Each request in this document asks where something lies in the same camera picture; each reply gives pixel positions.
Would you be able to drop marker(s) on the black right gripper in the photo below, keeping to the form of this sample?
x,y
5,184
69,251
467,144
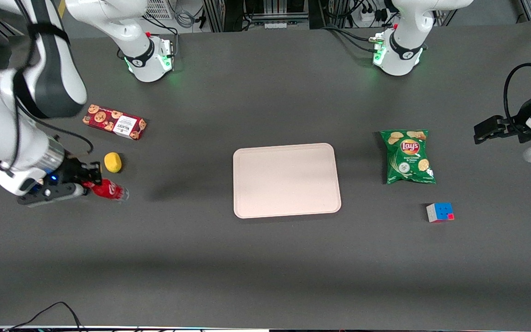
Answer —
x,y
73,172

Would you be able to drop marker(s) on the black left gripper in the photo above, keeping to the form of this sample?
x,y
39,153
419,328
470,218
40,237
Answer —
x,y
510,127

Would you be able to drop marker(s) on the red soda can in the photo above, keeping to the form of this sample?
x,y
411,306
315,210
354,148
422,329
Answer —
x,y
109,189

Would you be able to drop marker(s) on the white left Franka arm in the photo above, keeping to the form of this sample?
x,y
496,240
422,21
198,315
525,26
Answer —
x,y
404,46

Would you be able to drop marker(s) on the white rectangular tray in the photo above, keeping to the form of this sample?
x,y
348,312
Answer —
x,y
286,180

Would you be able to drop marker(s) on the yellow plastic lemon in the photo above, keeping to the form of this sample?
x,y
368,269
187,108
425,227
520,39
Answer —
x,y
113,162

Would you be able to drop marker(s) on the red Walkers cookie box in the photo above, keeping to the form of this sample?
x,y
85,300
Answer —
x,y
114,121

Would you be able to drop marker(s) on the green Lays chips bag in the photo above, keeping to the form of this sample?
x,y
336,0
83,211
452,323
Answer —
x,y
408,157

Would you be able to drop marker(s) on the colourful puzzle cube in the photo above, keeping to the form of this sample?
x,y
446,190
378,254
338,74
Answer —
x,y
439,212

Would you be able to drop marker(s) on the white power strip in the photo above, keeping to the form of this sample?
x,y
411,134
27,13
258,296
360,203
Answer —
x,y
368,17

